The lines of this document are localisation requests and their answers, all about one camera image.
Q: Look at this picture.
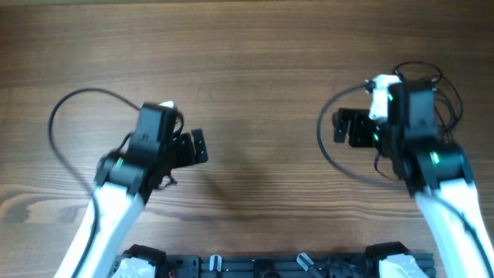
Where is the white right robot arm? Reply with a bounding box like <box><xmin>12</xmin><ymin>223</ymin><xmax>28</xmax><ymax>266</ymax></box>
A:
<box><xmin>332</xmin><ymin>76</ymin><xmax>493</xmax><ymax>277</ymax></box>

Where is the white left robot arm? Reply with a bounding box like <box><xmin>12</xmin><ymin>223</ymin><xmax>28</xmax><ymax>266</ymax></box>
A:
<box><xmin>56</xmin><ymin>101</ymin><xmax>208</xmax><ymax>277</ymax></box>

